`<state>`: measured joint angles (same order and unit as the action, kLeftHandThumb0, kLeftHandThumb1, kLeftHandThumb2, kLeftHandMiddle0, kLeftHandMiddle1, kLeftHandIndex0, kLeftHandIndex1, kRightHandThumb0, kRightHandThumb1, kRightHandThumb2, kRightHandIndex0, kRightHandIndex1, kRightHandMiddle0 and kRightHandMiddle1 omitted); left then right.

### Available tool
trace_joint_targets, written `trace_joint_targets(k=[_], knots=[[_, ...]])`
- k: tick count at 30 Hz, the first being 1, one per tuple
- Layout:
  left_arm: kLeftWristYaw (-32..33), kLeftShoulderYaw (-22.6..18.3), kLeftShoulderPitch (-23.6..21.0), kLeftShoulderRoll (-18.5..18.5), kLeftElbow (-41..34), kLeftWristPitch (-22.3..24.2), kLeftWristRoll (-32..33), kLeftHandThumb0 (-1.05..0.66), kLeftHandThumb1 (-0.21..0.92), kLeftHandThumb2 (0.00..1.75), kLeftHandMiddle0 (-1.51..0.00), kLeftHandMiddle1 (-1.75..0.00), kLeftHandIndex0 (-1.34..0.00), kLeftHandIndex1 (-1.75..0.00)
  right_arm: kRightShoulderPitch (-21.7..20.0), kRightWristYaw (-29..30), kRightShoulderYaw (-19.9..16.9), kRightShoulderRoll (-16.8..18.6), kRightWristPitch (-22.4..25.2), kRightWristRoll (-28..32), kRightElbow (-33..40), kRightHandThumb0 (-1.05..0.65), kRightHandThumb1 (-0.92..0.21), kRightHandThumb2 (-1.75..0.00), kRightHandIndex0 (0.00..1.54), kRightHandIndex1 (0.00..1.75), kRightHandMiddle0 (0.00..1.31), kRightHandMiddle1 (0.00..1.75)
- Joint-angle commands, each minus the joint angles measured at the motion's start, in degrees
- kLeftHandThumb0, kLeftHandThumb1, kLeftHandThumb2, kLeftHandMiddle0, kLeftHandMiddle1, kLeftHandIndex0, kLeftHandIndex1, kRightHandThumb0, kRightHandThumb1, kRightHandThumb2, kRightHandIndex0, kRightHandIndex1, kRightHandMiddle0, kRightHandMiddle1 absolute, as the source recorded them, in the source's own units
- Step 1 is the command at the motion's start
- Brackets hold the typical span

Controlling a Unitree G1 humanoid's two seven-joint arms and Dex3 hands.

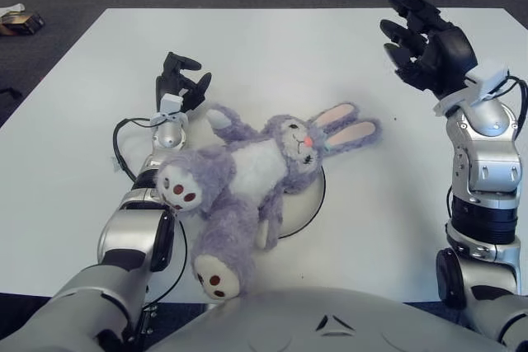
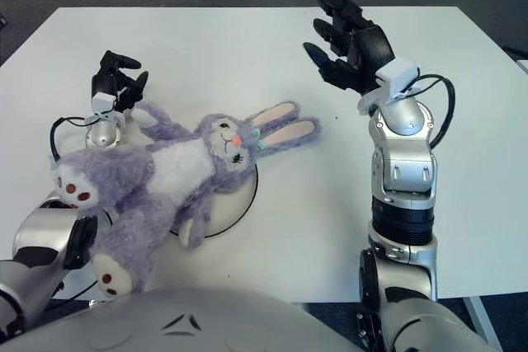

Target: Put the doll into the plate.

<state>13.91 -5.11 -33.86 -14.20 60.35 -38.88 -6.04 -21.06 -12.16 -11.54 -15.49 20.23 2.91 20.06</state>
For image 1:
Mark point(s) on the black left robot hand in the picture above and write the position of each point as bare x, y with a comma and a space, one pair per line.
169, 82

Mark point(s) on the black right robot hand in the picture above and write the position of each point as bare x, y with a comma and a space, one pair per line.
449, 55

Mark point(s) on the purple plush bunny doll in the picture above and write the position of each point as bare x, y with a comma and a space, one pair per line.
255, 162

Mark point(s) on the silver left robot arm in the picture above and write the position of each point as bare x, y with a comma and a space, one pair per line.
128, 236

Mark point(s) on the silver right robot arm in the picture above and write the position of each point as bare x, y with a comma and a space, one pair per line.
482, 170

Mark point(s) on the white plate with black rim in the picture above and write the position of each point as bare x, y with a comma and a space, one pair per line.
305, 207

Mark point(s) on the white left wrist sensor box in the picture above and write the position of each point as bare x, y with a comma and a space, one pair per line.
170, 104

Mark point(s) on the white wrist sensor box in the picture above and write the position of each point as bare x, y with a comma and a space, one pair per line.
486, 80
170, 104

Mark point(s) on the white right wrist sensor box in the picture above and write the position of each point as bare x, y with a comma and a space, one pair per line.
486, 80

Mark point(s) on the small white tape tag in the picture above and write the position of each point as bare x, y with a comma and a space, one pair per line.
114, 164

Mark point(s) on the black floor object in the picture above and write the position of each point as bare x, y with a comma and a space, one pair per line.
10, 92

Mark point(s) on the white crumpled paper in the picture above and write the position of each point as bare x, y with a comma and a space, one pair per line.
8, 10

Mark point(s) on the grey robot torso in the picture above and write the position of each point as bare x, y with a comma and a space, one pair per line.
288, 323

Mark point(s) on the grey screwed table bracket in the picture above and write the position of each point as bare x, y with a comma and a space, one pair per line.
149, 319

